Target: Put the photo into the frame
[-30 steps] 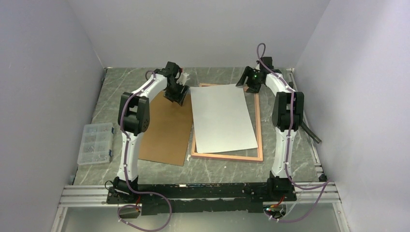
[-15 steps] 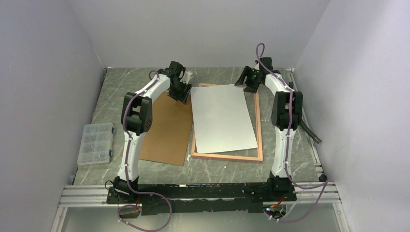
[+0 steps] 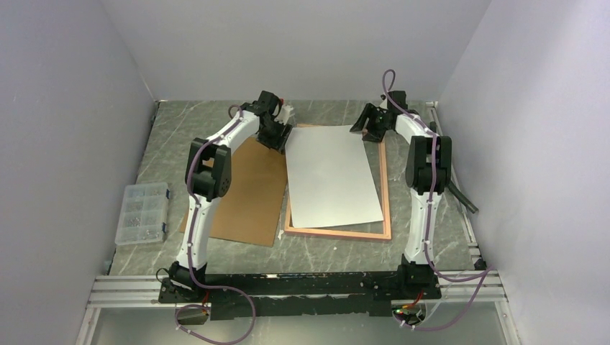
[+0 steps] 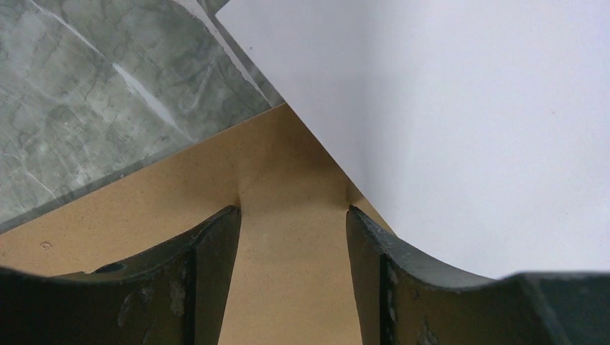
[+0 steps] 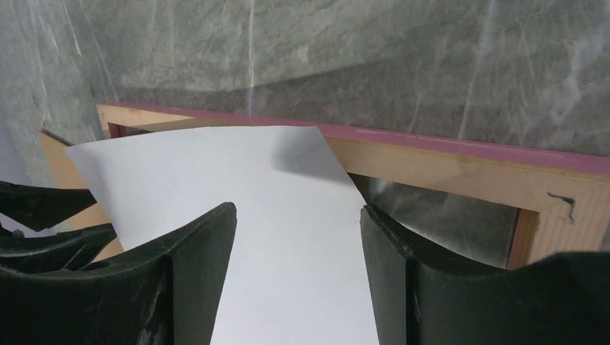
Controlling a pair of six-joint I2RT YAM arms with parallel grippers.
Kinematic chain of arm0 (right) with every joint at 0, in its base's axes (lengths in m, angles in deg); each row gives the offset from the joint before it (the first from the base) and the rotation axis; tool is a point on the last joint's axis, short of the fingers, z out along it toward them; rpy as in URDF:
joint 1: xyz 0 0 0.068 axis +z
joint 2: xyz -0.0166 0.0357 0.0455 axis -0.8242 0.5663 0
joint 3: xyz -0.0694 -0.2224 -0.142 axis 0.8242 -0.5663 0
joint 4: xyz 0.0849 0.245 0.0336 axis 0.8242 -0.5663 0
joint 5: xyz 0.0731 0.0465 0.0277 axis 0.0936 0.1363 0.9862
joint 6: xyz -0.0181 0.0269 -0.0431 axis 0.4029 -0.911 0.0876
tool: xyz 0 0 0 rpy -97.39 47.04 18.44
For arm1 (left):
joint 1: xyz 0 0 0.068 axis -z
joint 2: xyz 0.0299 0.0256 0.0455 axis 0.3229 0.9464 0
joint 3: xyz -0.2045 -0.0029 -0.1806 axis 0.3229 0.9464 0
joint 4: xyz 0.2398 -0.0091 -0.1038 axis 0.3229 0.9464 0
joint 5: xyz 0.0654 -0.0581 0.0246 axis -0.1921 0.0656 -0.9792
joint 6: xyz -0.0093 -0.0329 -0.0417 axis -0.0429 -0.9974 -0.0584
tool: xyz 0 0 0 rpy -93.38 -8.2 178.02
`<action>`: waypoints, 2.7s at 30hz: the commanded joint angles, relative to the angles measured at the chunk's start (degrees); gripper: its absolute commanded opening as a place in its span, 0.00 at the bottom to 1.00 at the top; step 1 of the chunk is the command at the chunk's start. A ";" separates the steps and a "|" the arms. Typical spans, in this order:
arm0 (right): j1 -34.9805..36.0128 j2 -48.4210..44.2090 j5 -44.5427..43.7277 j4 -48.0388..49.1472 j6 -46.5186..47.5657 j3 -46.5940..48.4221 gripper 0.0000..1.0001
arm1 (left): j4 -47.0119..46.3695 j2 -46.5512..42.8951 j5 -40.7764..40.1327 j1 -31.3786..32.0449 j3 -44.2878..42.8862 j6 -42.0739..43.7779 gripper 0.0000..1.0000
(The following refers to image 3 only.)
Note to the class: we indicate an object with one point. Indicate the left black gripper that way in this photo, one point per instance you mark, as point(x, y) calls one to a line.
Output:
point(279, 143)

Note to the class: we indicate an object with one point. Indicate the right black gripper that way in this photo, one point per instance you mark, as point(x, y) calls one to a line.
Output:
point(371, 111)

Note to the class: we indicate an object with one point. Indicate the blue landscape photo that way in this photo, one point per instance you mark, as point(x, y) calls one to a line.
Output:
point(329, 178)

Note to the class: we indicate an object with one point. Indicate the brown backing board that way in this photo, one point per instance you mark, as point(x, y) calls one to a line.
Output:
point(250, 211)

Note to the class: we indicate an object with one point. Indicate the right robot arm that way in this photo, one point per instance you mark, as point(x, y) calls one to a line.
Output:
point(427, 174)

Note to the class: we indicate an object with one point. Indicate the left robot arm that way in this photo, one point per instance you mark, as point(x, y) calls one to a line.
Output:
point(209, 176)

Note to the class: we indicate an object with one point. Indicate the clear plastic screw box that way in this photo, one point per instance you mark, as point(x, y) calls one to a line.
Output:
point(143, 216)

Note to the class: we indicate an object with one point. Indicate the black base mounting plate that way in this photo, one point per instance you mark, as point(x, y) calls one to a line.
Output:
point(375, 293)

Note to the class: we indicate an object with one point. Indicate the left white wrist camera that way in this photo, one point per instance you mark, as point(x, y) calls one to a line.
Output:
point(285, 113)

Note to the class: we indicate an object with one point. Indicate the aluminium extrusion rail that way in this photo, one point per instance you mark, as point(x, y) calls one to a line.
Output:
point(144, 291)

